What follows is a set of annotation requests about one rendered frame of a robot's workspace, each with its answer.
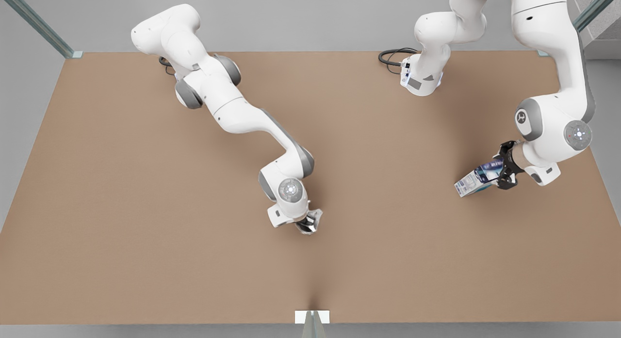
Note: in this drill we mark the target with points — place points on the clear glass cup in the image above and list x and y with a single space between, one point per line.
313 220

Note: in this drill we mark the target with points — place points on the white blue milk carton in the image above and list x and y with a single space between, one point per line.
478 180

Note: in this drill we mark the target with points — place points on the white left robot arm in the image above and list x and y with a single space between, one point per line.
548 76

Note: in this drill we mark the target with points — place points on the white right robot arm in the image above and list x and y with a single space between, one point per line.
228 105

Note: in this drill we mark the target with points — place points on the silver frame post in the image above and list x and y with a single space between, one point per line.
36 23
593 10
312 322

